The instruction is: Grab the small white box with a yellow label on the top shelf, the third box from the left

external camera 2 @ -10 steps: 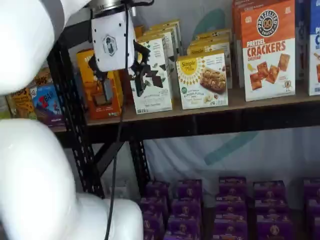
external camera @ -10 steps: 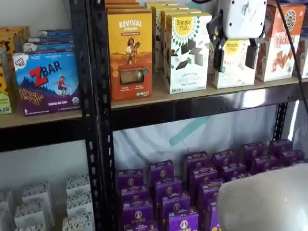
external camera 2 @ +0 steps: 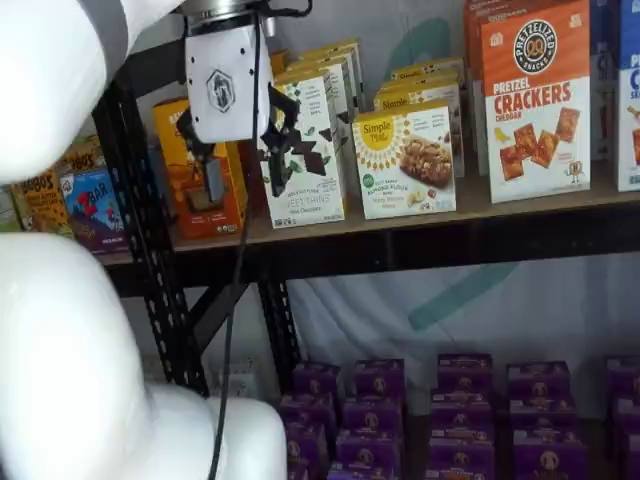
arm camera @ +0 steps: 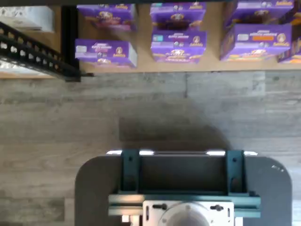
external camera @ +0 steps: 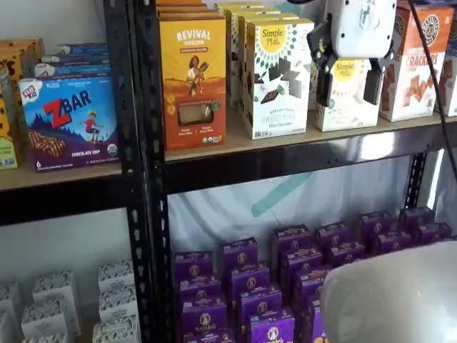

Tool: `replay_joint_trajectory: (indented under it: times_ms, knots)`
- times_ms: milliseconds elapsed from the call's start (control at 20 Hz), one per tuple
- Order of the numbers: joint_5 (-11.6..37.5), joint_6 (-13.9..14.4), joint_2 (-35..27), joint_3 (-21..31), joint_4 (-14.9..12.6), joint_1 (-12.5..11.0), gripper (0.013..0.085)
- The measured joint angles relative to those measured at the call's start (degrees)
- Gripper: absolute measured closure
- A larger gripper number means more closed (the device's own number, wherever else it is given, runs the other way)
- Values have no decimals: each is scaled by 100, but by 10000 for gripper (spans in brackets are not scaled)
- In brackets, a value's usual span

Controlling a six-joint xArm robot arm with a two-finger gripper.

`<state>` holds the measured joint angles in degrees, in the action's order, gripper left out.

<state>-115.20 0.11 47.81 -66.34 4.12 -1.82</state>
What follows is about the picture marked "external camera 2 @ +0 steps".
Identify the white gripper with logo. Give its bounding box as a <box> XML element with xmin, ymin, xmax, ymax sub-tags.
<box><xmin>175</xmin><ymin>19</ymin><xmax>301</xmax><ymax>206</ymax></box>

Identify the white yellow almond bar box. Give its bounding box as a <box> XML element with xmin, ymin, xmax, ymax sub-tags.
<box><xmin>390</xmin><ymin>57</ymin><xmax>465</xmax><ymax>76</ymax></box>
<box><xmin>352</xmin><ymin>99</ymin><xmax>457</xmax><ymax>220</ymax></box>
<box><xmin>379</xmin><ymin>71</ymin><xmax>464</xmax><ymax>90</ymax></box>
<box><xmin>373</xmin><ymin>82</ymin><xmax>466</xmax><ymax>179</ymax></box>

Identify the blue Z Bar box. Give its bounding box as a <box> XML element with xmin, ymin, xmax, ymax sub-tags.
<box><xmin>59</xmin><ymin>169</ymin><xmax>132</xmax><ymax>254</ymax></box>

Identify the yellow Bobo's snack box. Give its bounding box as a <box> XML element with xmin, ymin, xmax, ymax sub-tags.
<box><xmin>54</xmin><ymin>137</ymin><xmax>107</xmax><ymax>174</ymax></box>
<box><xmin>9</xmin><ymin>169</ymin><xmax>74</xmax><ymax>236</ymax></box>

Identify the black metal shelf rack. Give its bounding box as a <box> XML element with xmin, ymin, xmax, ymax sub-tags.
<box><xmin>92</xmin><ymin>37</ymin><xmax>640</xmax><ymax>399</ymax></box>

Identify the white carton box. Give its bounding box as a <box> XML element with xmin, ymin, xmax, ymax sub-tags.
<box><xmin>219</xmin><ymin>359</ymin><xmax>257</xmax><ymax>399</ymax></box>

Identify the brown wooden shelf board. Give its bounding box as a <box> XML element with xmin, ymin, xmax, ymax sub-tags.
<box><xmin>99</xmin><ymin>159</ymin><xmax>640</xmax><ymax>266</ymax></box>

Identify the orange Pretzel Crackers box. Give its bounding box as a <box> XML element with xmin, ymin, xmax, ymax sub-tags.
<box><xmin>480</xmin><ymin>0</ymin><xmax>592</xmax><ymax>204</ymax></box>

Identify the blue white cracker box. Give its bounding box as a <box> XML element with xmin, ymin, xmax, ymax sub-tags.
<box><xmin>617</xmin><ymin>0</ymin><xmax>640</xmax><ymax>193</ymax></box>
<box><xmin>589</xmin><ymin>0</ymin><xmax>621</xmax><ymax>161</ymax></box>

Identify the white banner with teal logo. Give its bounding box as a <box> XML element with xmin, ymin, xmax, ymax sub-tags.
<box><xmin>269</xmin><ymin>0</ymin><xmax>640</xmax><ymax>401</ymax></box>

